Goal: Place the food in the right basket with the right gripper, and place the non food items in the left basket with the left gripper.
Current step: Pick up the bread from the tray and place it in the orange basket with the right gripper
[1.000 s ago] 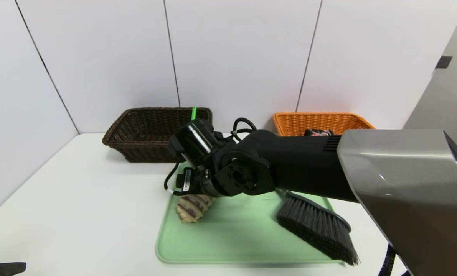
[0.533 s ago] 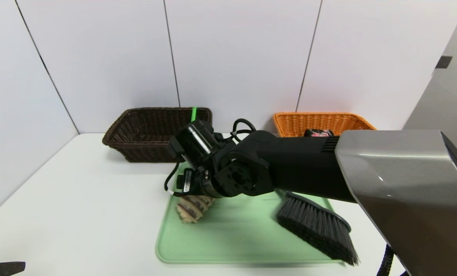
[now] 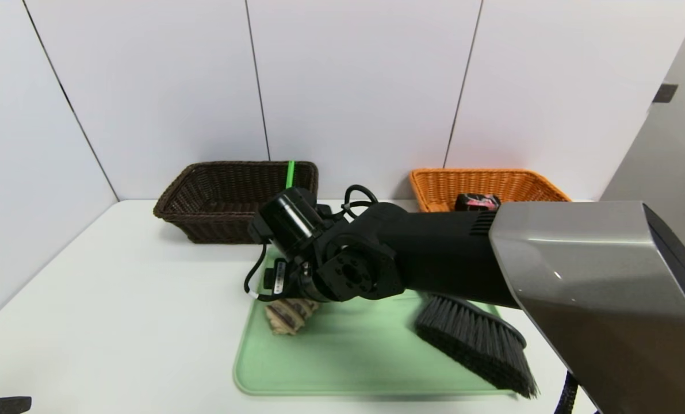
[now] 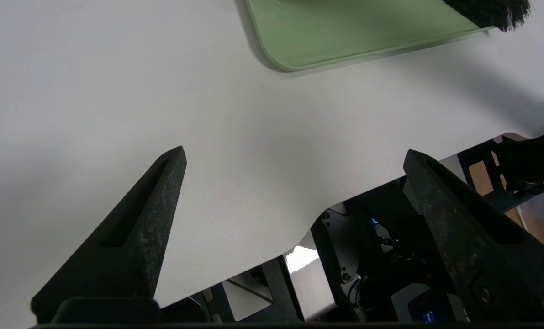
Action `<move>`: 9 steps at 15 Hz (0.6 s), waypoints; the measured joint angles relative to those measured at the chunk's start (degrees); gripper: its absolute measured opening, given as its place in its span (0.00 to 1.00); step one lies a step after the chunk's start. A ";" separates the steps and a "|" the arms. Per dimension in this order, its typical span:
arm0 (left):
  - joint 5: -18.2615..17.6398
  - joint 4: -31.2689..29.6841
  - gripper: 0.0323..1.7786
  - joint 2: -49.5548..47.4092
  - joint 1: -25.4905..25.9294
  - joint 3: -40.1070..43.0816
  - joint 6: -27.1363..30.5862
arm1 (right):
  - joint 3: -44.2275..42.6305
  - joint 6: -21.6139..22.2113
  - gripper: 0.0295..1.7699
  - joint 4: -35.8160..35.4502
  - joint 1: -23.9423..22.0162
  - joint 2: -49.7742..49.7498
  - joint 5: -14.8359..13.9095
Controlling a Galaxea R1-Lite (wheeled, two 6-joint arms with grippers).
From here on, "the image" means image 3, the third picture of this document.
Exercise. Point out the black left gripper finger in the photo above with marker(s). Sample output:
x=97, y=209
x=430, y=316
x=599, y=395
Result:
x=0, y=405

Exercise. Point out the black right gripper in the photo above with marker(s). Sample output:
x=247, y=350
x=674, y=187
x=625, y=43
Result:
x=278, y=272

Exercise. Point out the swirled purple bread roll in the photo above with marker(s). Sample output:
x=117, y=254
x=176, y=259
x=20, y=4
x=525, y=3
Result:
x=287, y=317

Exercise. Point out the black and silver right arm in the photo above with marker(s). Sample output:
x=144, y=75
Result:
x=578, y=276

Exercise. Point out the dark brown wicker basket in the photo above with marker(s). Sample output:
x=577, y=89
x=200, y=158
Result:
x=215, y=224

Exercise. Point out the orange wicker basket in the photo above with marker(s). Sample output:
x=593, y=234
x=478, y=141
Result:
x=440, y=190

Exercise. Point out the light green plastic tray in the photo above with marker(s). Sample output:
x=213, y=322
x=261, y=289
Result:
x=330, y=362

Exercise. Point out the dark wall bracket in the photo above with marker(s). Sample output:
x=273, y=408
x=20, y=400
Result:
x=664, y=93

